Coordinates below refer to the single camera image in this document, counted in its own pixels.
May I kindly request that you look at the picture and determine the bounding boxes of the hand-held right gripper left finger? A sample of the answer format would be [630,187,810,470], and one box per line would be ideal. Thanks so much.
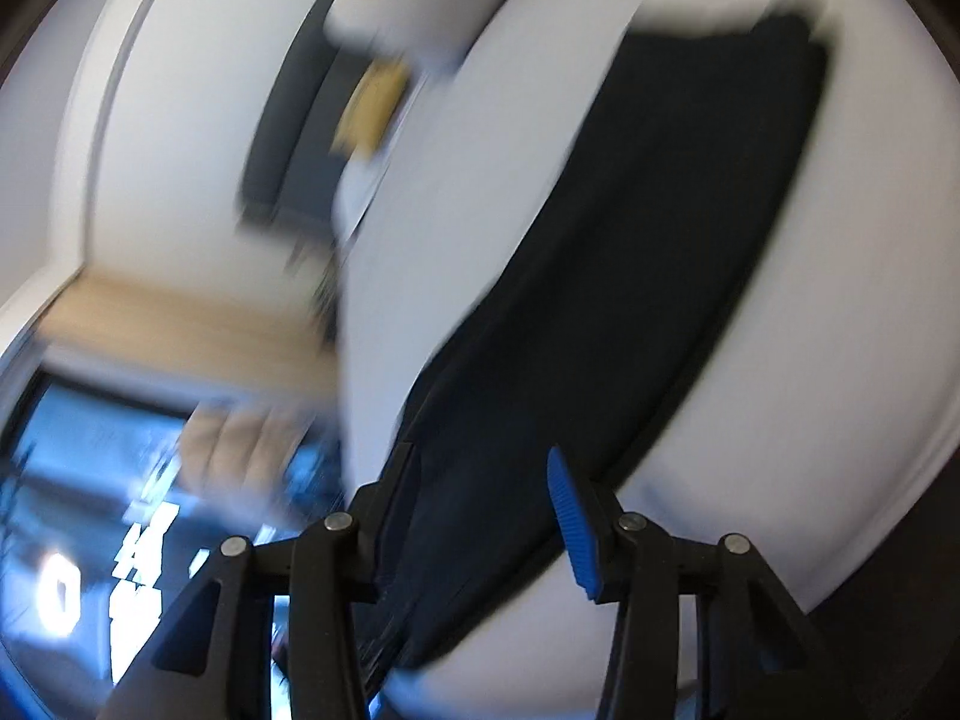
[97,444,417,720]

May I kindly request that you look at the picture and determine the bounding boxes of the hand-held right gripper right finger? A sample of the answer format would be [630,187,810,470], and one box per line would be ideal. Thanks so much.
[546,446,850,720]

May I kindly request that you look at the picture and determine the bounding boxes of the black pants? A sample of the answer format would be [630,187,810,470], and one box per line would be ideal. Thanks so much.
[349,9,831,691]

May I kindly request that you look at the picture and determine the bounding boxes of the beige down jacket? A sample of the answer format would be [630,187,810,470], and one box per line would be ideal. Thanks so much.
[178,397,325,515]

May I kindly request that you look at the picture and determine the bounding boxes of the beige curtain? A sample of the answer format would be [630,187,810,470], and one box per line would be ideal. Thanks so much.
[36,268,340,400]

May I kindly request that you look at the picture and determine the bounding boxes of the bed with white sheet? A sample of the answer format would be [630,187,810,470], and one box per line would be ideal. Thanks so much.
[330,0,942,720]

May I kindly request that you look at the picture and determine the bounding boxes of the grey padded headboard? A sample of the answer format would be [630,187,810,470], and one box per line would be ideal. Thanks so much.
[238,0,402,241]

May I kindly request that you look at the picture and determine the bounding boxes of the yellow cushion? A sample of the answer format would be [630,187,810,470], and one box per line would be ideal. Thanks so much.
[332,58,415,160]

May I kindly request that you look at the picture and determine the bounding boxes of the white rolled duvet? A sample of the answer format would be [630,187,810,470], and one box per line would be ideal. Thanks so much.
[325,0,530,74]

